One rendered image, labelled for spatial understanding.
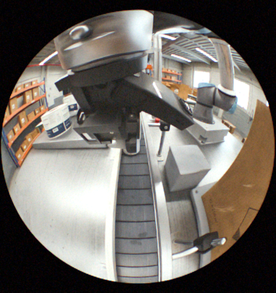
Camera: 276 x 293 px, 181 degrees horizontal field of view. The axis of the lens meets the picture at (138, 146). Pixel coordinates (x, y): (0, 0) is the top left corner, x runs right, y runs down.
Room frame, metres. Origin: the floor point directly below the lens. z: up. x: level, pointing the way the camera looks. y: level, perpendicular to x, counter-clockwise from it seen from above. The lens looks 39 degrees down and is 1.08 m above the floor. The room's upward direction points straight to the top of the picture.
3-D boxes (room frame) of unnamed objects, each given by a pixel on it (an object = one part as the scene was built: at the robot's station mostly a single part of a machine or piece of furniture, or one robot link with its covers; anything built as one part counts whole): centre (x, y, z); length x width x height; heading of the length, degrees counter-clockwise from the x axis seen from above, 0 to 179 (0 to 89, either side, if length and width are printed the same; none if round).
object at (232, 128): (2.45, -3.78, 0.16); 0.65 x 0.54 x 0.32; 14
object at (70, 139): (0.68, 0.48, 0.86); 0.80 x 0.67 x 0.05; 2
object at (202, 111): (0.48, -0.40, 0.97); 0.15 x 0.15 x 0.10
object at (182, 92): (2.19, -0.97, 0.97); 0.51 x 0.39 x 0.37; 105
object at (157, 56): (0.62, -0.12, 1.16); 0.04 x 0.04 x 0.67; 2
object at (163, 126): (0.25, -0.06, 0.91); 0.07 x 0.03 x 0.16; 92
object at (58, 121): (0.41, 0.50, 0.95); 0.20 x 0.20 x 0.14
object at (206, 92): (0.48, -0.40, 1.09); 0.13 x 0.12 x 0.14; 35
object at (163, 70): (8.03, -2.21, 1.26); 2.78 x 0.61 x 2.51; 99
